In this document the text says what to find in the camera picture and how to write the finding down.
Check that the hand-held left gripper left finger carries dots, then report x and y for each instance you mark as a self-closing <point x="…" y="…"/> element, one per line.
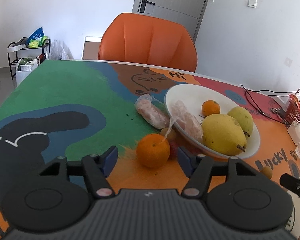
<point x="110" y="160"/>

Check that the large yellow pear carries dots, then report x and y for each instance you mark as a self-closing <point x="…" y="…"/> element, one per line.
<point x="222" y="135"/>

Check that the red plastic basket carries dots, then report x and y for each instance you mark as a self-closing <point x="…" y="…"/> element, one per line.
<point x="297" y="112"/>

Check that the white plastic bag red print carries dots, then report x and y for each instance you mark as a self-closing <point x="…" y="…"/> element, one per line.
<point x="61" y="51"/>

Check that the white-framed cork board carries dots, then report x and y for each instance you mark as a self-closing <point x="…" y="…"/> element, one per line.
<point x="90" y="50"/>

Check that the orange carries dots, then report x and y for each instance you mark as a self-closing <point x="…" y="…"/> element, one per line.
<point x="211" y="108"/>
<point x="152" y="151"/>

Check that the bunch of keys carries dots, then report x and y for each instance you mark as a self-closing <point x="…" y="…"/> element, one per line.
<point x="276" y="110"/>

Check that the white light switch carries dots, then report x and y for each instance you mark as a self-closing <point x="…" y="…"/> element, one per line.
<point x="252" y="2"/>

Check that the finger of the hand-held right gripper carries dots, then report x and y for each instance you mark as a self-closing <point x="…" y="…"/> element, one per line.
<point x="296" y="185"/>

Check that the plastic-wrapped pink food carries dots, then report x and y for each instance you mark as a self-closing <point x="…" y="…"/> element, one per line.
<point x="187" y="121"/>
<point x="152" y="112"/>

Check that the white wall socket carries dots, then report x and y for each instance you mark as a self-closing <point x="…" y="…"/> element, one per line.
<point x="288" y="62"/>

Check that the tan longan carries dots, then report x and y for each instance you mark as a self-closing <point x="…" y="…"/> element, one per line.
<point x="171" y="133"/>
<point x="266" y="172"/>

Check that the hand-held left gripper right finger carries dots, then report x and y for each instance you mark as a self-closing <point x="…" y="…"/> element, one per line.
<point x="185" y="160"/>

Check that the white box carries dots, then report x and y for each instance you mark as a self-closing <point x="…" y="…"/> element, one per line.
<point x="297" y="131"/>

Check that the black shoe rack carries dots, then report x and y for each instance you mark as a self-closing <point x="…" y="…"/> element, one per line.
<point x="11" y="60"/>

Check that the green pear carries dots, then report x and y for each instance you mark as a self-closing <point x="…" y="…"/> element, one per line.
<point x="242" y="118"/>

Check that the red lychee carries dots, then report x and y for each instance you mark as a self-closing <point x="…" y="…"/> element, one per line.
<point x="174" y="150"/>

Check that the yellow-green packet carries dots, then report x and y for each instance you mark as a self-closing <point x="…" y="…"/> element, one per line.
<point x="36" y="43"/>

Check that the orange chair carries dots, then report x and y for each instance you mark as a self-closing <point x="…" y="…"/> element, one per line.
<point x="147" y="42"/>

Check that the white plate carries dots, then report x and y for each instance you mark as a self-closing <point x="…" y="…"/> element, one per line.
<point x="187" y="96"/>

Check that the blue bag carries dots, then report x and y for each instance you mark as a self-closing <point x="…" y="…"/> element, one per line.
<point x="36" y="36"/>

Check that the red snack packet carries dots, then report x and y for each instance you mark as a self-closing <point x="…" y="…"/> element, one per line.
<point x="294" y="98"/>

